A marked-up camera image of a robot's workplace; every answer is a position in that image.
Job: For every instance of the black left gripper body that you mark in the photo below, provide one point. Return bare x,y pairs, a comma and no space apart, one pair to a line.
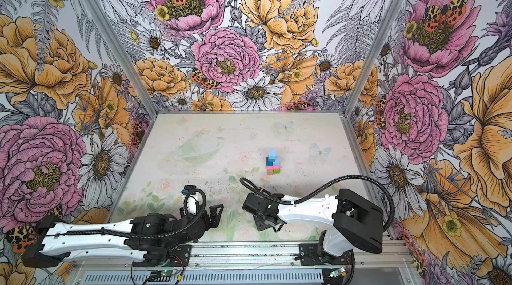
204,215

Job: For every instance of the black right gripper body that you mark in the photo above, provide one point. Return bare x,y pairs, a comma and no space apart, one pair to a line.
261,224

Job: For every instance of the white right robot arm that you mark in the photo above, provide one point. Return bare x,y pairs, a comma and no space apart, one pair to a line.
350,220

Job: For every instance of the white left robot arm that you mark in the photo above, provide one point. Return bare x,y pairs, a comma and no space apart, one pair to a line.
147,241

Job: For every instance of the green circuit board right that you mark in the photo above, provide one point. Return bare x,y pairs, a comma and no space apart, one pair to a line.
340,272

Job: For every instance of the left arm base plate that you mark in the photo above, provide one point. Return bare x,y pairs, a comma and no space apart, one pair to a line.
177,256

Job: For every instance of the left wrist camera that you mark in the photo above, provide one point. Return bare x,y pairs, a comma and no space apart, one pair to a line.
189,190

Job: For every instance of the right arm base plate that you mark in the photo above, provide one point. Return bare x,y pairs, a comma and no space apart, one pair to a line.
314,255

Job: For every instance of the grey vented cable duct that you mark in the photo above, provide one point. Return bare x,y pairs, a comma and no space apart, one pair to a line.
285,276

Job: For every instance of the aluminium front rail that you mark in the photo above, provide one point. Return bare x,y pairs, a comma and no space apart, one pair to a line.
255,255

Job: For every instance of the aluminium corner post left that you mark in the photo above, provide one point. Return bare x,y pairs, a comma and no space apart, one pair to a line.
105,27

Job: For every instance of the aluminium corner post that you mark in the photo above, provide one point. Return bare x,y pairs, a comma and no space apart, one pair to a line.
369,61
105,27

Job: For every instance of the aluminium corner post right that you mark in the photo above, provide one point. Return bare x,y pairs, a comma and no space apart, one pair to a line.
369,61

